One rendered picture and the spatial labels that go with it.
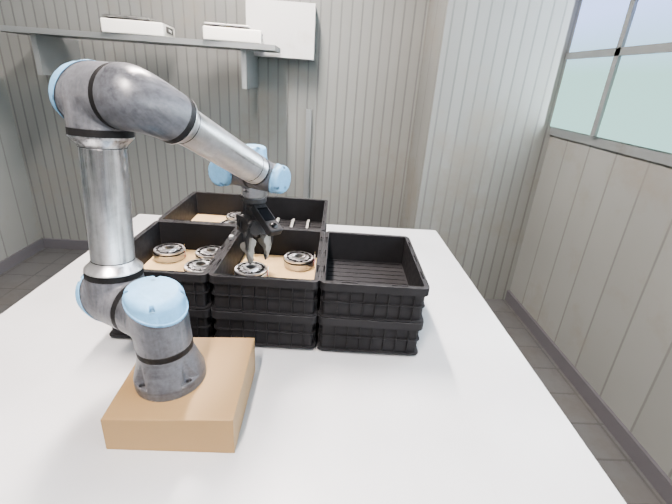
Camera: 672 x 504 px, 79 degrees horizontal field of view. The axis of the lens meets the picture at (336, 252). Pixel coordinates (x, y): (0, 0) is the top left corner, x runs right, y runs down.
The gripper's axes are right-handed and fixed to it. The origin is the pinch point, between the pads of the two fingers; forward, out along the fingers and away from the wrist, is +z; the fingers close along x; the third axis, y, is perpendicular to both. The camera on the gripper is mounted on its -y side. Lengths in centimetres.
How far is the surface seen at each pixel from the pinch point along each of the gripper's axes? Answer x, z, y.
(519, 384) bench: -31, 19, -76
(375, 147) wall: -176, -8, 100
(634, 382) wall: -130, 60, -97
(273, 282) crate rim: 10.3, -3.6, -21.1
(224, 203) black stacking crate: -22, 0, 58
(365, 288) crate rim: -6.9, -3.5, -38.7
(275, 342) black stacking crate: 9.2, 16.5, -20.6
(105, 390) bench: 51, 19, -8
